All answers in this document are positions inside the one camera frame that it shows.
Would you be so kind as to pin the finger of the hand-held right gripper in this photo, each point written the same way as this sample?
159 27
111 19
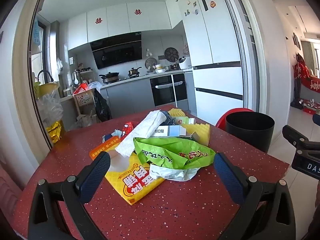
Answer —
295 135
316 119

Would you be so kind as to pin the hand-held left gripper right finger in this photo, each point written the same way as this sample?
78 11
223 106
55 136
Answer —
228 177

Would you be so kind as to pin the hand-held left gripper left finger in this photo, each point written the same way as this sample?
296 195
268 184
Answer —
96 173

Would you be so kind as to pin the yellow paper bag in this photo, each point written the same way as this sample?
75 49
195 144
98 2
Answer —
140 183

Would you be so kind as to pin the black trash bin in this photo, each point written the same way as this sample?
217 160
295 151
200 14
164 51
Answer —
250 135

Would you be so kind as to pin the large yellow foam sponge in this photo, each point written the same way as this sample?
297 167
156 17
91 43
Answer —
200 130

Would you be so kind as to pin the green plastic bag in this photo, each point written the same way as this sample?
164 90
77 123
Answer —
170 148

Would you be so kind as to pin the orange flat packet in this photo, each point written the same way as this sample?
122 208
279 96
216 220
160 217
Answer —
105 148

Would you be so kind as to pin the upright vacuum cleaner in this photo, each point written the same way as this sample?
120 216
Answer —
297 95

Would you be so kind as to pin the red inflatable decoration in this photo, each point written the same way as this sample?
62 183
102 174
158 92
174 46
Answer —
310 80

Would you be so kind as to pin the blue and white wrapper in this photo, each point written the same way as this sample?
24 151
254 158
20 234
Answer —
112 135

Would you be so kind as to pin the brown paper bag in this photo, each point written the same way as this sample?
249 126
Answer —
86 121

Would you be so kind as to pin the red stool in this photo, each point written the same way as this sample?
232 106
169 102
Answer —
221 122

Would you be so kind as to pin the red snack wrapper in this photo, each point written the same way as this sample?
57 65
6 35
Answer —
127 127

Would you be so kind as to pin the white crumpled plastic bag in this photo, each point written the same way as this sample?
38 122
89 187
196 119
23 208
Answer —
172 174

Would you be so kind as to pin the gold foil bag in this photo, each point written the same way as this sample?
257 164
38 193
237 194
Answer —
54 131

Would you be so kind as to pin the white paper towel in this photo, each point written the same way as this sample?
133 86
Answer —
145 130

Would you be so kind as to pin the black plastic bag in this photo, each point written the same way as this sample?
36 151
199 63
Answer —
102 106

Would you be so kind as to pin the green and white bottle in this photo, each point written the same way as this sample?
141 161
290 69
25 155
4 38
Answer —
185 120

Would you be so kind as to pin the white and blue carton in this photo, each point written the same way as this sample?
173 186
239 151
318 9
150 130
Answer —
172 130

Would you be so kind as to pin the white perforated basket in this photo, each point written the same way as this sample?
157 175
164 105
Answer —
83 99

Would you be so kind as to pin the clear plastic bags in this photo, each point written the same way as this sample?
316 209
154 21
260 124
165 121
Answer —
50 107

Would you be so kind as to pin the grey base cabinets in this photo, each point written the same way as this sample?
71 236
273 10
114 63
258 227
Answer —
130 97

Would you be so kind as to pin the small yellow foam sponge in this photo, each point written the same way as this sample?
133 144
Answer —
176 112

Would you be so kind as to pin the dark cloth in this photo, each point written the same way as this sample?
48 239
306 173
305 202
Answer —
168 118

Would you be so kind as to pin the red plastic basket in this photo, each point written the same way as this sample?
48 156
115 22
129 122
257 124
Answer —
81 89

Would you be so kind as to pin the yellow colander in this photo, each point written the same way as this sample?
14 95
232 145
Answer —
48 88

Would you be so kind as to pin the black wok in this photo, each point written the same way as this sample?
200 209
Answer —
110 76

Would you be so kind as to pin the white pole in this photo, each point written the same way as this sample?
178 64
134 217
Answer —
174 90

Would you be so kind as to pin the black built-in oven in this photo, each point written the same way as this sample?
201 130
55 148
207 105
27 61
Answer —
165 93

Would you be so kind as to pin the steel cooking pot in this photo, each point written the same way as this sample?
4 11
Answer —
133 72

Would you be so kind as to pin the black kitchen faucet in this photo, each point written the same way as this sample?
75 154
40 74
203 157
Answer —
44 72

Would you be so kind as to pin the white rice cooker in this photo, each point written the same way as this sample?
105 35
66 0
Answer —
184 63

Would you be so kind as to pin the stacked bowls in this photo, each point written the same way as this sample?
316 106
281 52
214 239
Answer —
160 69

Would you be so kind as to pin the round hanging pan lid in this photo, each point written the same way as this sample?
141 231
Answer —
151 63

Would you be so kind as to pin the black range hood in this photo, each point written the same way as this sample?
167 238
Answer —
116 52

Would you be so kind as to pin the white refrigerator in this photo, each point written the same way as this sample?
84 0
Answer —
212 42

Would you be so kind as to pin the round hanging steamer rack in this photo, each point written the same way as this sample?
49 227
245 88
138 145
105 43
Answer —
171 54

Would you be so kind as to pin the red paper-cut decal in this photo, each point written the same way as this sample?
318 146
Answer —
137 12
98 21

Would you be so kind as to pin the white wall cabinets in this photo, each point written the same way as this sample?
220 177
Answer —
120 22

